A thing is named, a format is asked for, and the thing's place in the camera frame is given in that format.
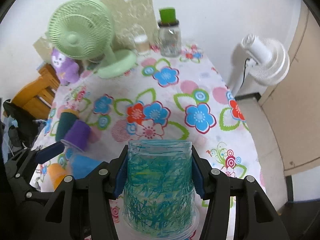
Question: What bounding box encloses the green desk fan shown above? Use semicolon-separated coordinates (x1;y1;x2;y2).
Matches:
48;0;137;79

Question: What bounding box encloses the green cup on jar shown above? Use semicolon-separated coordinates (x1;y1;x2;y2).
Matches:
159;7;177;24

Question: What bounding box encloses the white standing fan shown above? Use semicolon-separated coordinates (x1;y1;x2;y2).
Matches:
230;34;290;97

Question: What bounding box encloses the purple plush toy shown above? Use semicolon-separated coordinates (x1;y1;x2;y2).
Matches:
51;48;79;86

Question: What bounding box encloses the beige door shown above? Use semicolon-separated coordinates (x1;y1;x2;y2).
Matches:
261;3;319;176

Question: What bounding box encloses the green patterned foam mat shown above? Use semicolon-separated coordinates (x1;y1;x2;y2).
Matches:
32;0;155;65

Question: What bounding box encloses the purple cup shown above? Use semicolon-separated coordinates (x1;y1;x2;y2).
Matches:
62;120;91;152

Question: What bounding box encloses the black fan power cable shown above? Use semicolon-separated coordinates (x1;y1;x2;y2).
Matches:
238;57;251;92

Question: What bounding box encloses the wooden chair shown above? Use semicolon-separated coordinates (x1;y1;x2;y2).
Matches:
12;63;60;119

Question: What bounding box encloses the blue cup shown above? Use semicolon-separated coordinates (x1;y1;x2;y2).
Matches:
69;154;101;179

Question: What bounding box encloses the floral tablecloth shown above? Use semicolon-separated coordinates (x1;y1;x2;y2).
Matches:
30;44;261;192

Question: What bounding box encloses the dark teal cup orange rim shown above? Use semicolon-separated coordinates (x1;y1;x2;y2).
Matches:
55;109;79;141

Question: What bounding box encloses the cotton swab container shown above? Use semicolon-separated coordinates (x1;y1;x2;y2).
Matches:
133;34;150;55

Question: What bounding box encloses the teal scribbled clear plastic cup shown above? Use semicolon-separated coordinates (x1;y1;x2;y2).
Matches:
123;140;199;239

